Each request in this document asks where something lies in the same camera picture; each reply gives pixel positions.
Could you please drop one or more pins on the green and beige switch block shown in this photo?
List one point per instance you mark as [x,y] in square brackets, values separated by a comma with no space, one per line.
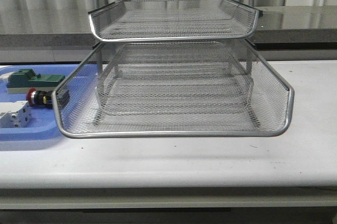
[22,80]

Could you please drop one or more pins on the grey stone counter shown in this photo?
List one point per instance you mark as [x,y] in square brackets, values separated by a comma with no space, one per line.
[284,33]

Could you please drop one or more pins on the white circuit breaker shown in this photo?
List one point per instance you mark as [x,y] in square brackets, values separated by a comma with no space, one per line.
[15,114]

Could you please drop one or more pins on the red emergency push button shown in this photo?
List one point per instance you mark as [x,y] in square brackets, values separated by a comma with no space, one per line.
[44,98]

